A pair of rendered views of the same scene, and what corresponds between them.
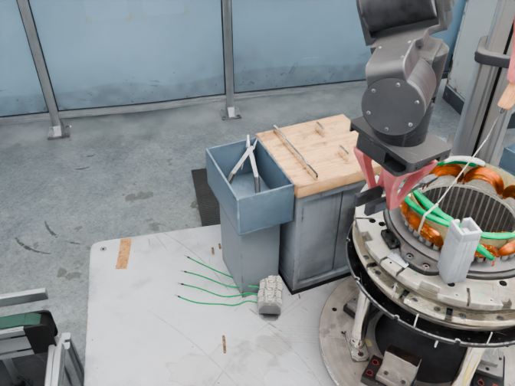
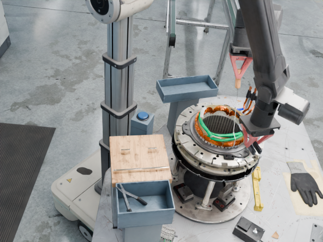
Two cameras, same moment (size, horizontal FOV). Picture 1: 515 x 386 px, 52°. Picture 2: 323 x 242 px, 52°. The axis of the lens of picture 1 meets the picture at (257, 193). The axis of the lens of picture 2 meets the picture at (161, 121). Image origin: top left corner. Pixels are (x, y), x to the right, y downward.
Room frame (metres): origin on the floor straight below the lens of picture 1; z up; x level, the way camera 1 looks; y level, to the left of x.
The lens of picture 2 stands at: (0.66, 0.58, 1.92)
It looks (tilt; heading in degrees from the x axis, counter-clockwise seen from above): 43 degrees down; 279
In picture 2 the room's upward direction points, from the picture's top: 8 degrees clockwise
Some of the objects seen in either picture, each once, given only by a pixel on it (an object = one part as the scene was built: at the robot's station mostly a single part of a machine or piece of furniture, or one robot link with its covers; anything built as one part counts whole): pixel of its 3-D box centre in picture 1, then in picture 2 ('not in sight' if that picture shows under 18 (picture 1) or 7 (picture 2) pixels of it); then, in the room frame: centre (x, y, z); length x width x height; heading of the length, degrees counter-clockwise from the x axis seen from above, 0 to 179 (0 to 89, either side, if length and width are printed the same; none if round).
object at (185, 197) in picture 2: (364, 302); (185, 192); (0.65, -0.21, 0.83); 0.05 x 0.04 x 0.02; 132
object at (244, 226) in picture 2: not in sight; (248, 231); (0.40, -0.12, 0.81); 0.10 x 0.06 x 0.06; 159
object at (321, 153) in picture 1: (322, 152); (139, 159); (0.83, -0.12, 1.05); 0.20 x 0.19 x 0.02; 113
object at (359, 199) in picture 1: (368, 196); (251, 148); (0.50, -0.14, 1.21); 0.04 x 0.01 x 0.02; 120
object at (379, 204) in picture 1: (378, 204); (257, 147); (0.48, -0.15, 1.21); 0.04 x 0.01 x 0.02; 120
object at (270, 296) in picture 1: (270, 294); (164, 233); (0.70, -0.03, 0.80); 0.10 x 0.05 x 0.04; 176
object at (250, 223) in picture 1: (248, 224); (142, 220); (0.77, 0.02, 0.92); 0.17 x 0.11 x 0.28; 23
